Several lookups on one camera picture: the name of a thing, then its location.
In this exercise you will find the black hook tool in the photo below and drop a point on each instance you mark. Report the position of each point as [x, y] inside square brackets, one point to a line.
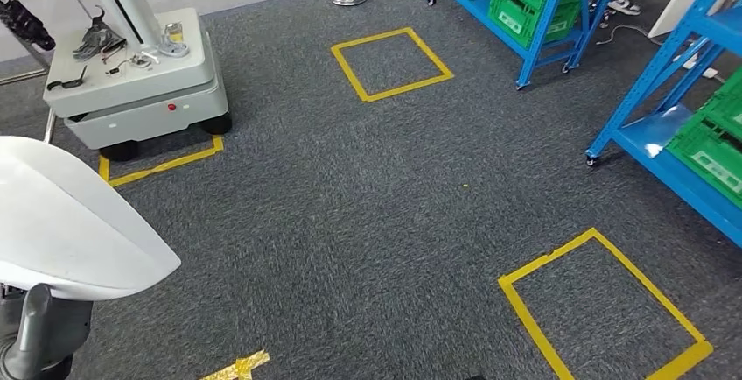
[66, 84]

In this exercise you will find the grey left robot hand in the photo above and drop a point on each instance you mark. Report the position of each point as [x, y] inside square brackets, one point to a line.
[40, 337]

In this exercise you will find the black ribbed cylinder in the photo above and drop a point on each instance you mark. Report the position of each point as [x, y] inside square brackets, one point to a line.
[26, 20]

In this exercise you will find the blue metal shelf rack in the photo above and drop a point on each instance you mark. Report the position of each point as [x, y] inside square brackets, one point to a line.
[544, 29]
[684, 189]

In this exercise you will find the white power strip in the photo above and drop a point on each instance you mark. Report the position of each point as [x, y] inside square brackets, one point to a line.
[712, 73]

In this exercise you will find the white moulded plastic part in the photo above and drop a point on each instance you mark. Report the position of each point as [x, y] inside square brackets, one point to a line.
[75, 221]

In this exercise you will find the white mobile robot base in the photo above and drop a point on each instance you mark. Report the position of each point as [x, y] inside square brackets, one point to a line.
[145, 113]

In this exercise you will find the black white striped sneaker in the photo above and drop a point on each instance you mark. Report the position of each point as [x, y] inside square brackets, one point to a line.
[625, 6]

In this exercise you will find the yellow floor tape square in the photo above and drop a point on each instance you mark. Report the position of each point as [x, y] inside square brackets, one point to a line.
[162, 167]
[687, 360]

